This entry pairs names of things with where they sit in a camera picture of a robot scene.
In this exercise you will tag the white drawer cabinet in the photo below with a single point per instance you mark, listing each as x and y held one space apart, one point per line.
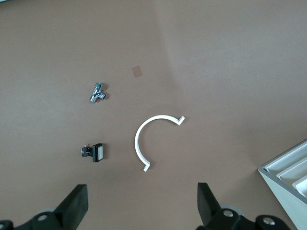
283 206

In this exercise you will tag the brown tape square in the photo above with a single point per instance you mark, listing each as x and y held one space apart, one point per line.
137 71

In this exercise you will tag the white curved plastic bracket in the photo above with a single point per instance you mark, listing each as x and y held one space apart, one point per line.
136 143

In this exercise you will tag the small metal tee fitting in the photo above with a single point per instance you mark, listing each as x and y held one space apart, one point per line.
97 93

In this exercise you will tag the black square switch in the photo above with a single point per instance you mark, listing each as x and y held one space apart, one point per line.
98 153

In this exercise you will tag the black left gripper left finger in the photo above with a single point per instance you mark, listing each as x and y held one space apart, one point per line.
72 208

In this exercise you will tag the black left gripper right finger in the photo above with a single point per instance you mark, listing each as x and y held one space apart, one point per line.
211 208

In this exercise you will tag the white plastic drawer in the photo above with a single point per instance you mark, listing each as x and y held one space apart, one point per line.
303 187
287 164
299 173

